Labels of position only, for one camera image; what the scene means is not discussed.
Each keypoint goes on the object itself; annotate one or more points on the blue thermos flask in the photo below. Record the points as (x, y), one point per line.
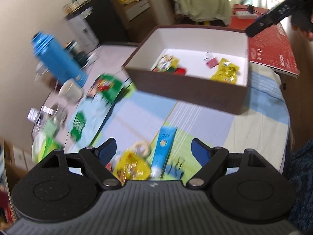
(48, 50)

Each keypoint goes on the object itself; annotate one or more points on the light blue snack bag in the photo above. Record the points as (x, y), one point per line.
(89, 116)

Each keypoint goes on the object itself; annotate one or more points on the red snack packet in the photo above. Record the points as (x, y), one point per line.
(180, 71)

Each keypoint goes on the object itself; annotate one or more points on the green snack bag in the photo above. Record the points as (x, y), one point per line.
(108, 88)

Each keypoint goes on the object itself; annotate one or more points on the patterned cup with spoon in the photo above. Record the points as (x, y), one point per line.
(56, 113)

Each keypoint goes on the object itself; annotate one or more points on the white mug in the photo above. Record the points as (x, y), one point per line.
(71, 91)

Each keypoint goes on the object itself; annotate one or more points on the red Motul board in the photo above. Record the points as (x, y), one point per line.
(271, 47)

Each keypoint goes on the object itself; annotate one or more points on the white power strip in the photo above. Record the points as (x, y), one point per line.
(246, 15)

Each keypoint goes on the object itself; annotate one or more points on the blue cream tube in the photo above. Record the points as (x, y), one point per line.
(161, 153)

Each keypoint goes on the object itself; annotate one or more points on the yellow chestnut snack pouch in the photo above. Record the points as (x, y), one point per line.
(131, 167)

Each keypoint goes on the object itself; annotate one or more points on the brown cardboard box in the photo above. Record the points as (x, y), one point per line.
(191, 44)

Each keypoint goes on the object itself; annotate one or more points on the pink binder clip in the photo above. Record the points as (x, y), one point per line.
(210, 60)

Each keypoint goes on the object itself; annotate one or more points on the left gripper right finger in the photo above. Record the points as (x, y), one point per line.
(213, 161)

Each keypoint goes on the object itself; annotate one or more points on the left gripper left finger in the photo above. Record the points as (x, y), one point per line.
(95, 161)

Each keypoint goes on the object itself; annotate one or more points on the yellow foil snack pouch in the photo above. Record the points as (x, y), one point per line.
(227, 72)

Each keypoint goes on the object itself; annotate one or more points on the black cabinet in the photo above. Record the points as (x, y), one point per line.
(97, 22)

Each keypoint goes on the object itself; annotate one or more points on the green tissue pack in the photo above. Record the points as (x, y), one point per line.
(44, 140)

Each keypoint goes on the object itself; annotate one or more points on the plaid tablecloth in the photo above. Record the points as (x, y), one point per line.
(263, 124)

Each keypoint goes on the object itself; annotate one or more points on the blue binder clip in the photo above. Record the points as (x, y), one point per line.
(175, 168)

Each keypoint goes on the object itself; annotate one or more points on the green lip salve card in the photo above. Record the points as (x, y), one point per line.
(167, 63)

